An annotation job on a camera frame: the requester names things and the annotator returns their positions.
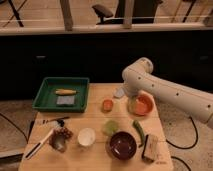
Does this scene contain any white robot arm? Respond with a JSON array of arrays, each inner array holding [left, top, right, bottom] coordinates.
[[122, 57, 213, 129]]

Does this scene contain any white paper cup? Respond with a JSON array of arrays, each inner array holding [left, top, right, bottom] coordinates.
[[77, 128, 96, 147]]

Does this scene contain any silver metal cup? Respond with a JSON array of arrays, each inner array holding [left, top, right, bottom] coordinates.
[[49, 135, 66, 153]]

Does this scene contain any orange plastic bowl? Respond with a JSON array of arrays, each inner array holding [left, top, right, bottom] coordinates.
[[133, 94, 153, 116]]

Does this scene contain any green chili pepper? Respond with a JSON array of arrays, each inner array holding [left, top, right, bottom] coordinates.
[[132, 120, 145, 147]]

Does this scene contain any dark maroon bowl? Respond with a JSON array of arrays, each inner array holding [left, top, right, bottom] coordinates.
[[107, 131, 137, 160]]

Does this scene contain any tan scrub brush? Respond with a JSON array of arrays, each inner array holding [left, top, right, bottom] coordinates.
[[142, 134, 158, 163]]

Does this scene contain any black fork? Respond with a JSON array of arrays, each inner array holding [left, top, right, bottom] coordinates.
[[41, 116, 70, 124]]

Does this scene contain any grey sponge in tray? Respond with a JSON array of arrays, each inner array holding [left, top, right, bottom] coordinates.
[[56, 96, 75, 105]]

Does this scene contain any yellow corn cob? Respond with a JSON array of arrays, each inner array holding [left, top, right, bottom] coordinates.
[[55, 89, 77, 95]]

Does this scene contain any bunch of brown grapes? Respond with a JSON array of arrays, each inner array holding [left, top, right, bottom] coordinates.
[[55, 127, 73, 139]]

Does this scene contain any green plastic tray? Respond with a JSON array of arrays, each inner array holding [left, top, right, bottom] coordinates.
[[33, 77, 89, 113]]

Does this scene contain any black office chair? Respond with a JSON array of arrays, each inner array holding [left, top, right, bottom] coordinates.
[[92, 0, 159, 25]]

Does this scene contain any black floor cable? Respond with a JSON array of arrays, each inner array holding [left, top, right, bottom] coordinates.
[[165, 116, 200, 171]]

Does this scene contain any black cable left floor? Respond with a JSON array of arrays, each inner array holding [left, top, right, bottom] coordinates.
[[0, 112, 29, 144]]

